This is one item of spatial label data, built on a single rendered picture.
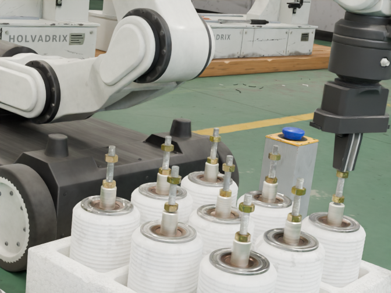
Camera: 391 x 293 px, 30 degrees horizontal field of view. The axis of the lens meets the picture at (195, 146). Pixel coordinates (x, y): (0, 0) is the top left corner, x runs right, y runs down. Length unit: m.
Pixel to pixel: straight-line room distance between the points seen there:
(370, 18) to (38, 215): 0.67
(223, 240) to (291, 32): 3.61
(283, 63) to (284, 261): 3.51
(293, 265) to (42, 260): 0.35
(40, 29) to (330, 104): 2.31
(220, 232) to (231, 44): 3.15
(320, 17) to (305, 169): 5.58
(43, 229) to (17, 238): 0.08
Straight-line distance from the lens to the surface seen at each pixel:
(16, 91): 1.66
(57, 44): 3.28
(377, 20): 1.01
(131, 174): 1.47
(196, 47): 1.40
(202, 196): 1.18
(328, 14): 6.82
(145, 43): 1.35
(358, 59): 1.01
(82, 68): 1.55
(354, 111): 1.03
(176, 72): 1.40
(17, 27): 3.15
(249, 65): 4.17
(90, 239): 1.02
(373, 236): 1.84
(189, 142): 1.63
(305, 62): 4.63
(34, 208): 1.32
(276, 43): 4.47
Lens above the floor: 0.61
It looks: 14 degrees down
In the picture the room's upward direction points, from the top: 6 degrees clockwise
